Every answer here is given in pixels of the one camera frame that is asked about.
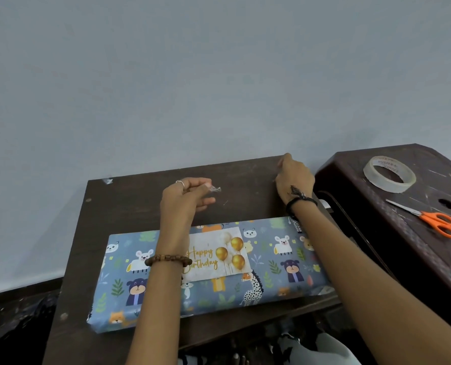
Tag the person's left hand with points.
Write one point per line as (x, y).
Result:
(176, 205)

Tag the person's right hand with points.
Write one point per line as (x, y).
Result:
(296, 178)

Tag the person's left fingers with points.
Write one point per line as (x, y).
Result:
(199, 184)

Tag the person's right fingers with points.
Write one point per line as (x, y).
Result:
(285, 163)

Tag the small clear tape piece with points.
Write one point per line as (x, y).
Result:
(215, 189)

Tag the person's left forearm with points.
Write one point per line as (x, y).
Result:
(157, 311)

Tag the person's right forearm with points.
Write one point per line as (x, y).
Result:
(362, 277)

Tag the black thread wristband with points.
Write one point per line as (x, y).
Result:
(301, 200)

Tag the white card with gold balloons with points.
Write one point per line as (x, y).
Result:
(210, 243)

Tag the dark brown plastic stool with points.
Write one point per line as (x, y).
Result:
(347, 174)

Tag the crumpled clear tape scrap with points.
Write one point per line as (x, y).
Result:
(107, 181)

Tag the clear adhesive tape roll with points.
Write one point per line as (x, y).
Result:
(391, 188)

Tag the blue animal-print wrapped gift box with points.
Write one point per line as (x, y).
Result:
(210, 296)

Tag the person's patterned trousers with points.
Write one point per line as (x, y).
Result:
(324, 353)

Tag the black plastic sheet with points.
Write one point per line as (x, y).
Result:
(16, 330)

